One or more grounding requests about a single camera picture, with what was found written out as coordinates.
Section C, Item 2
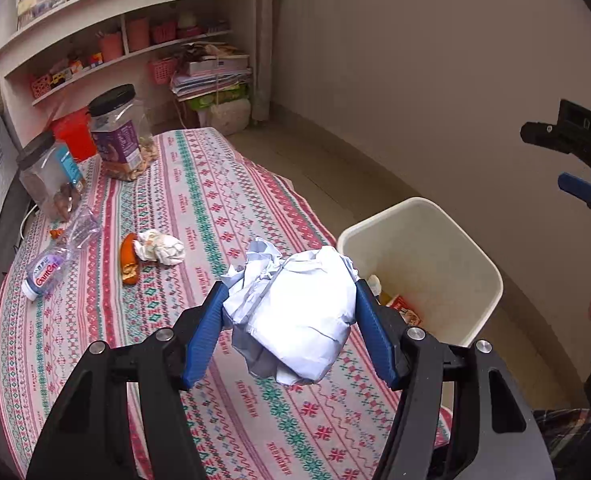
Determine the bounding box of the white paper ball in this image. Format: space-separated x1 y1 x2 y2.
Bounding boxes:
222 237 358 386

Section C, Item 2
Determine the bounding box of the stained tissue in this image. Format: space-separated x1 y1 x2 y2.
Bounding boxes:
133 229 186 266

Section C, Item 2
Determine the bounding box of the clear plastic water bottle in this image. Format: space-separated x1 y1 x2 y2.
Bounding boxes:
21 206 102 301

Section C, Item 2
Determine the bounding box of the white plastic trash bin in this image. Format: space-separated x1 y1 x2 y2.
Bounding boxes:
337 197 504 347

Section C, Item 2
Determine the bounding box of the red snack wrapper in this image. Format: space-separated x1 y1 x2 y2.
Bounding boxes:
387 295 421 326

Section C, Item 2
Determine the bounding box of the long orange peel piece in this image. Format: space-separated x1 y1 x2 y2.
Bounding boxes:
120 233 139 286

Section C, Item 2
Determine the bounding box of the nut jar with purple label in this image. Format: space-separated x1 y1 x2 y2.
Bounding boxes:
87 84 159 181

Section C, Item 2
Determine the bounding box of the white sack on floor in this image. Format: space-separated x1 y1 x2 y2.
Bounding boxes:
209 99 251 136

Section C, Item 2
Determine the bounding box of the clear jar with blue label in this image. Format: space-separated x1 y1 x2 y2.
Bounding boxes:
17 130 86 222

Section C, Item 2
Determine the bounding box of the red cardboard gift box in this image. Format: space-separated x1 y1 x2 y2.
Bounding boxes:
49 107 97 162

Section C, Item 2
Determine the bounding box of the stack of papers and folders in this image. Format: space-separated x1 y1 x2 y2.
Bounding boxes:
170 41 252 98

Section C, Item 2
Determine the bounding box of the pink plastic basket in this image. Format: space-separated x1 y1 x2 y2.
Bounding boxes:
148 56 178 86

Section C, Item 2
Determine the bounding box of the white bookshelf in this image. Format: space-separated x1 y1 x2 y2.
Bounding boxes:
0 0 271 146

